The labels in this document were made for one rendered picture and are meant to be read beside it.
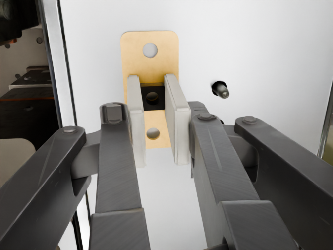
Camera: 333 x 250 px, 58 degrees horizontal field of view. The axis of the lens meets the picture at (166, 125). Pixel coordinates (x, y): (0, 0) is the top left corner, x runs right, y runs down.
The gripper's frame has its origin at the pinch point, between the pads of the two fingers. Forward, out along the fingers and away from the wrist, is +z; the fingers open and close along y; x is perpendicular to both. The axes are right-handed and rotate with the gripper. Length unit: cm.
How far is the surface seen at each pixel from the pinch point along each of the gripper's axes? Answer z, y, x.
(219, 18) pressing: 4.6, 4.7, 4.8
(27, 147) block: 6.6, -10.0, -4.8
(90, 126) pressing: 4.6, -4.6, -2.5
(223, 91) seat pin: 3.0, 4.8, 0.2
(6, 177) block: 6.6, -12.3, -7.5
